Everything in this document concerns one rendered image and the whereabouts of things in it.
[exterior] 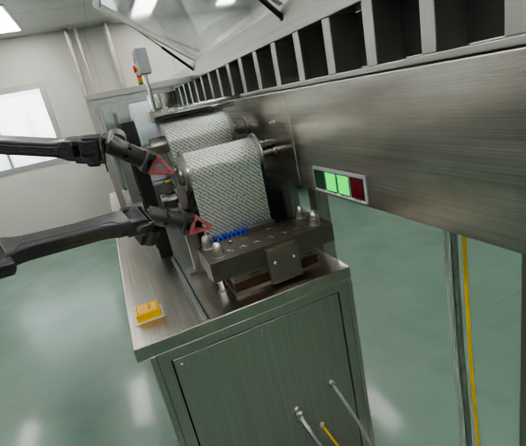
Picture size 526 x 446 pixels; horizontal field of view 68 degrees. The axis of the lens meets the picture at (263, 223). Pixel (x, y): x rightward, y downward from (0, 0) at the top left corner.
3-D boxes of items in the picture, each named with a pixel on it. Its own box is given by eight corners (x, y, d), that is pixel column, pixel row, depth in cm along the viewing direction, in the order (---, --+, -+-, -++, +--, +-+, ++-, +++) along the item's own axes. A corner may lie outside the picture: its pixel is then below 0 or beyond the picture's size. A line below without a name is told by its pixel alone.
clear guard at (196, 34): (98, 5, 182) (99, 4, 182) (197, 59, 203) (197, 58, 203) (99, -123, 87) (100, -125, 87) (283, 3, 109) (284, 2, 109)
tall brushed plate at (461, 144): (172, 148, 337) (162, 112, 328) (202, 140, 346) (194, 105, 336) (519, 261, 59) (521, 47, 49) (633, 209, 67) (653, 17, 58)
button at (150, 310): (135, 313, 118) (134, 306, 118) (158, 305, 120) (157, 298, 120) (138, 324, 112) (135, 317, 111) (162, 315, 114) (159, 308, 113)
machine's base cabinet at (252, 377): (143, 287, 356) (113, 197, 328) (211, 264, 375) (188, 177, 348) (221, 573, 129) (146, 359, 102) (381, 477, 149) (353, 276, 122)
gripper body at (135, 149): (146, 174, 117) (122, 164, 113) (142, 167, 125) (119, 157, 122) (155, 154, 116) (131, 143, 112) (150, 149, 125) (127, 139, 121)
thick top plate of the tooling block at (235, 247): (201, 265, 125) (197, 248, 123) (310, 227, 138) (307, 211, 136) (214, 283, 111) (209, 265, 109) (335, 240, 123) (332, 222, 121)
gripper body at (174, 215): (188, 236, 120) (164, 232, 117) (181, 227, 129) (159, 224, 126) (193, 216, 119) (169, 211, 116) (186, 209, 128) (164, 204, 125)
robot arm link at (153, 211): (147, 211, 115) (147, 201, 119) (142, 230, 119) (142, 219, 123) (170, 217, 118) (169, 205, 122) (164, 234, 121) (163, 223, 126)
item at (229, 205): (206, 243, 129) (193, 190, 123) (271, 223, 136) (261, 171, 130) (207, 244, 128) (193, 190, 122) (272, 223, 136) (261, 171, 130)
